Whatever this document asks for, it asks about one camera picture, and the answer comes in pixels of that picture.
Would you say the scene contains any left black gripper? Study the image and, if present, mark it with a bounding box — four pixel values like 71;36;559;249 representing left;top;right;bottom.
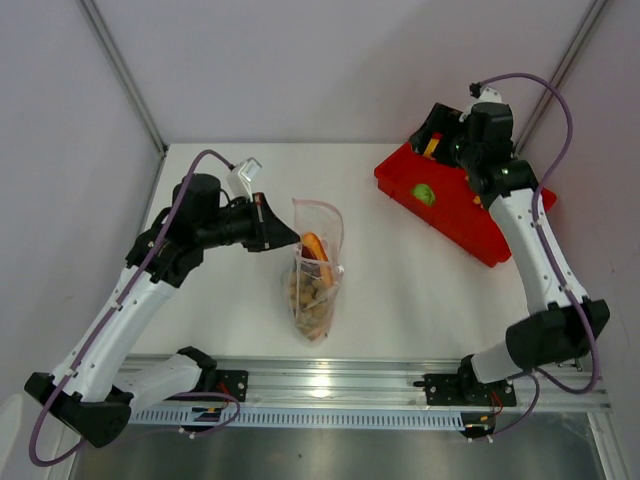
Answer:
198;192;300;252

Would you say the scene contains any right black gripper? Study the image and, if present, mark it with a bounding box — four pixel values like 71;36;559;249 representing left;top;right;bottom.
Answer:
408;104;480;172

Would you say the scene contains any yellow potato toy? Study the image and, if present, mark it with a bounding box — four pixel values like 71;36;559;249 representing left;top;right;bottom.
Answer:
423;137;440;159

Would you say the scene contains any red brown meat slice toy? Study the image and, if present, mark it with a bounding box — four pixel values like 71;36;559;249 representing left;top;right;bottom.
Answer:
301;232;334;288

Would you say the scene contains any clear pink zip top bag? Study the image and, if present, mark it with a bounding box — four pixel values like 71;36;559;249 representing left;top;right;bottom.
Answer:
282;199;344;342

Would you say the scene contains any green vegetable toy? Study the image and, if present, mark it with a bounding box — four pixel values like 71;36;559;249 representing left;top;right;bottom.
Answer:
411;184;436;207

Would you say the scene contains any brown longan bunch toy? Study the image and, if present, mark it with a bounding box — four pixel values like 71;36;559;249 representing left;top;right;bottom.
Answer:
285;271;338;342

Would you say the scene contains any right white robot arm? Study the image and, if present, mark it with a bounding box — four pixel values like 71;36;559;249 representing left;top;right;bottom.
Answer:
409;101;610;404

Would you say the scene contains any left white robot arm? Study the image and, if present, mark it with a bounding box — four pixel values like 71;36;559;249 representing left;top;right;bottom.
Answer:
25;174;300;448

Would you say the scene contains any red plastic tray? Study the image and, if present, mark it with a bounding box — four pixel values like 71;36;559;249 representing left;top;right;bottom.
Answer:
374;140;558;269

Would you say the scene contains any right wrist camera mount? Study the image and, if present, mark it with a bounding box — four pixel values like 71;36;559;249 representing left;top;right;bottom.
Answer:
459;83;503;123

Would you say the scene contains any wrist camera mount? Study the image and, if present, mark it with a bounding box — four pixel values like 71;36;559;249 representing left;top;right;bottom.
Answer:
459;83;503;123
226;157;262;201

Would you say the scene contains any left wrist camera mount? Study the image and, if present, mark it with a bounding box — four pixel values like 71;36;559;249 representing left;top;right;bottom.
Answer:
226;157;262;201

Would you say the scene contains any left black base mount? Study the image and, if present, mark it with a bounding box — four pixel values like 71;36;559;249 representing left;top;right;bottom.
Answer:
169;346;249;402

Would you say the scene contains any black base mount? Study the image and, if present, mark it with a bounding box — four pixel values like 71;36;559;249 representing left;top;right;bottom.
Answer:
169;346;249;402
413;373;517;407

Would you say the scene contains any aluminium frame rail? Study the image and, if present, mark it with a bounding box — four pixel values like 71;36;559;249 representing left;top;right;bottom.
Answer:
121;355;612;413

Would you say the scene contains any right corner aluminium post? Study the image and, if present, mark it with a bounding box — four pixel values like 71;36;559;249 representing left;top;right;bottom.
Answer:
515;0;614;154

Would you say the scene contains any corner aluminium post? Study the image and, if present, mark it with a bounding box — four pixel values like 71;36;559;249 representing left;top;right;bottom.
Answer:
515;0;614;154
76;0;168;157

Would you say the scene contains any white slotted cable duct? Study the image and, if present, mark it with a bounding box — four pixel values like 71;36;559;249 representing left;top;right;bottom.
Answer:
130;405;464;431

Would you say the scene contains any left corner aluminium post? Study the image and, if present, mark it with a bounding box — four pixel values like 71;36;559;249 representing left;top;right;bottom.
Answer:
76;0;168;157

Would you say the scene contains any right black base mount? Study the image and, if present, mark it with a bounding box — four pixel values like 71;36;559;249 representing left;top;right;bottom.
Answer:
413;373;517;407

